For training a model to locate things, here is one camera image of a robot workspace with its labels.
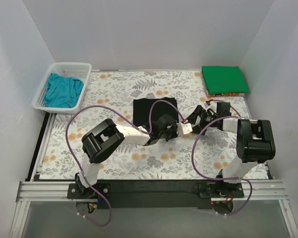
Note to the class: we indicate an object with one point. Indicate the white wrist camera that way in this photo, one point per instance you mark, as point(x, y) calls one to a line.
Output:
point(184, 128)
point(208, 105)

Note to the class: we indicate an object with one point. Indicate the folded green t shirt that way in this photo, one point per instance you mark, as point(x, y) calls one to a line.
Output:
point(224, 79)

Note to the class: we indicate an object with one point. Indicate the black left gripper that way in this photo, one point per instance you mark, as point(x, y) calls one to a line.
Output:
point(171, 132)

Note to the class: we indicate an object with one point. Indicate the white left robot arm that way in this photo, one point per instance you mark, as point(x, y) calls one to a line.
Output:
point(102, 141)

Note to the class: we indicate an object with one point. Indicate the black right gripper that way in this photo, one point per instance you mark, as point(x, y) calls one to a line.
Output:
point(201, 117)

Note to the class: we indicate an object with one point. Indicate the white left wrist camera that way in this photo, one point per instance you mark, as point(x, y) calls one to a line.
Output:
point(184, 128)

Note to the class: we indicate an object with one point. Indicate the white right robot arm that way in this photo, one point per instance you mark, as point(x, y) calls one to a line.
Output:
point(254, 145)

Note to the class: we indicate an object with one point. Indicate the aluminium frame rail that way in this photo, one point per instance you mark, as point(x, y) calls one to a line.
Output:
point(145, 193)

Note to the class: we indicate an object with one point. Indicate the floral table mat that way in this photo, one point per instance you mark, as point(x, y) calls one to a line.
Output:
point(111, 95)

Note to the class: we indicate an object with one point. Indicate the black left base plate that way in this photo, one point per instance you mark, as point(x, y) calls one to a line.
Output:
point(75, 191)

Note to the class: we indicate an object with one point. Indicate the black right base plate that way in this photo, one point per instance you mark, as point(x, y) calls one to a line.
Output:
point(218, 189)

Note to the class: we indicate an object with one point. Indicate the teal t shirt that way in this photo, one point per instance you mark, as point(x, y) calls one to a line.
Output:
point(62, 92)

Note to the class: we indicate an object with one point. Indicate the white plastic basket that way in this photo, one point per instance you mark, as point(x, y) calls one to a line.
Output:
point(78, 70)

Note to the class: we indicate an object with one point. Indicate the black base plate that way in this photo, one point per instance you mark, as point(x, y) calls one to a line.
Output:
point(75, 191)
point(218, 189)

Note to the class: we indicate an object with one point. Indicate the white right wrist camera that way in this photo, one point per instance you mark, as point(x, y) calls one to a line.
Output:
point(208, 105)

